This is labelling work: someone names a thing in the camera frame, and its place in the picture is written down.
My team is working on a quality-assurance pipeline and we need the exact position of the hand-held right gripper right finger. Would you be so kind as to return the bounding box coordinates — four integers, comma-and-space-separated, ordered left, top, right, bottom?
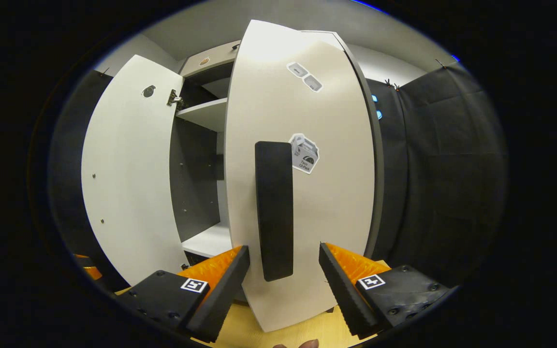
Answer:
318, 242, 453, 339

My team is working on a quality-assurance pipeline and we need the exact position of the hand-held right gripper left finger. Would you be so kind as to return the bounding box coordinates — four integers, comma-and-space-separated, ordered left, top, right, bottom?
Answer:
116, 245, 251, 343

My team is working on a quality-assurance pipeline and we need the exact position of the white cabinet door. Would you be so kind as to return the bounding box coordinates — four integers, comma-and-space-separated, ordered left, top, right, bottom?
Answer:
224, 19, 376, 333
81, 55, 190, 287

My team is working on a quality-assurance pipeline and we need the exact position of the white cabinet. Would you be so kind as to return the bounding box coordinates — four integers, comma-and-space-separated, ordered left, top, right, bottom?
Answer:
170, 30, 385, 271

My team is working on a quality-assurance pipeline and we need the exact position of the white cabinet shelf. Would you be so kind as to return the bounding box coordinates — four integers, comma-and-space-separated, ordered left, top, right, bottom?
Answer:
176, 98, 228, 132

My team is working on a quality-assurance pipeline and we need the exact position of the beige cabinet drawer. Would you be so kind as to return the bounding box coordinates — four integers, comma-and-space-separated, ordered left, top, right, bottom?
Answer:
181, 40, 241, 78

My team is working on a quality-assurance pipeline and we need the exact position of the black door handle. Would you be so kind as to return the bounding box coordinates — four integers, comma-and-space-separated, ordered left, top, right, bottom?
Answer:
254, 141, 294, 282

